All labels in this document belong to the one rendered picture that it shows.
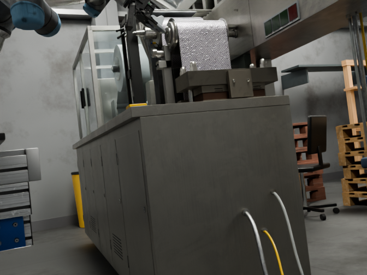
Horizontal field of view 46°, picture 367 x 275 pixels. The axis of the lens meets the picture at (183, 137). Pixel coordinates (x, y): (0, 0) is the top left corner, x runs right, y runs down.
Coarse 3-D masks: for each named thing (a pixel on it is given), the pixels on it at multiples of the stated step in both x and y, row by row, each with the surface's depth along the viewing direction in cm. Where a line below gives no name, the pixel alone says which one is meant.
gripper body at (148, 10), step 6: (132, 0) 192; (138, 0) 193; (144, 0) 193; (150, 0) 192; (126, 6) 191; (138, 6) 192; (144, 6) 191; (150, 6) 192; (138, 12) 191; (144, 12) 191; (150, 12) 193; (138, 18) 195; (144, 18) 192
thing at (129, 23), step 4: (132, 4) 191; (128, 8) 191; (132, 8) 191; (128, 12) 190; (132, 12) 190; (128, 16) 190; (132, 16) 190; (128, 20) 190; (132, 20) 190; (128, 24) 190; (132, 24) 190; (128, 28) 190; (132, 28) 192
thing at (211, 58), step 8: (184, 48) 192; (192, 48) 193; (200, 48) 194; (208, 48) 195; (216, 48) 197; (224, 48) 198; (184, 56) 191; (192, 56) 193; (200, 56) 194; (208, 56) 195; (216, 56) 196; (224, 56) 198; (184, 64) 191; (200, 64) 194; (208, 64) 195; (216, 64) 196; (224, 64) 197
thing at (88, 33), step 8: (88, 32) 281; (88, 40) 281; (80, 48) 324; (80, 56) 336; (80, 64) 336; (96, 72) 281; (96, 80) 281; (96, 88) 280; (80, 96) 341; (96, 96) 280; (96, 104) 279; (96, 112) 280; (80, 136) 389
